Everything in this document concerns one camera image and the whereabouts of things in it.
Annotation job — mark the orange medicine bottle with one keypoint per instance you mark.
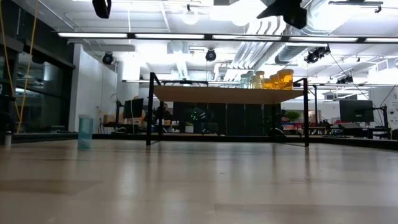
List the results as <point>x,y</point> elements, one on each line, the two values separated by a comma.
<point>274,82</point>
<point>285,80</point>
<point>267,84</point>

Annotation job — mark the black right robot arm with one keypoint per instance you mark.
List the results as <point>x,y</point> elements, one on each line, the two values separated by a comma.
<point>292,12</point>

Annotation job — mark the small white planter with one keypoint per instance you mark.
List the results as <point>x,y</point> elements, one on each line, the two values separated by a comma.
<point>189,128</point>

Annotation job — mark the person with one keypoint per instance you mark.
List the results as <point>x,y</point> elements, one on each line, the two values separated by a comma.
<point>164,112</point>

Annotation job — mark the dark cabinet row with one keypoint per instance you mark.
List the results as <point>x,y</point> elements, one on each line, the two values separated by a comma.
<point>236,121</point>

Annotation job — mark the black round track light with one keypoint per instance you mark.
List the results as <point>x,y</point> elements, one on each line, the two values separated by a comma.
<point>211,55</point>
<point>108,59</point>

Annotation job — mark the cardboard box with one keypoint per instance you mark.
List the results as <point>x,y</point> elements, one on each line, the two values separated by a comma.
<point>109,119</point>

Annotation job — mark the green leafy plant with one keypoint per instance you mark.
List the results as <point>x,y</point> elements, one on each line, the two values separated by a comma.
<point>293,115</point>

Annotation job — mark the white globe lamp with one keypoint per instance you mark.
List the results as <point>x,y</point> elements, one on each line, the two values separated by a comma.
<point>190,17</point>

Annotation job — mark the black track light cluster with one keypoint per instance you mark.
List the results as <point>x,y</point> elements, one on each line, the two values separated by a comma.
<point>345,80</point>
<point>312,57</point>

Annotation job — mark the black overhead light bar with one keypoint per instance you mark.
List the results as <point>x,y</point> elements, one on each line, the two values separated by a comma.
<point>93,35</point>

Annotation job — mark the large black computer monitor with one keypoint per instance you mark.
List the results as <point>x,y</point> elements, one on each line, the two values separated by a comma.
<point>356,111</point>

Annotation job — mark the small white cylinder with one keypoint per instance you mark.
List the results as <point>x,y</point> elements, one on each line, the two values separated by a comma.
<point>7,141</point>

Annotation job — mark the black table edge rail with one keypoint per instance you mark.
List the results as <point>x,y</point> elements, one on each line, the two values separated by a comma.
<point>202,138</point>

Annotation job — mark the wooden shelf black metal frame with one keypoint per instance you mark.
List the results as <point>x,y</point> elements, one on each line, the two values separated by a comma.
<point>224,95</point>

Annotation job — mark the silver ventilation duct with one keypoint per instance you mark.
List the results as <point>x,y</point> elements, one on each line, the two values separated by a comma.
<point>289,53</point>

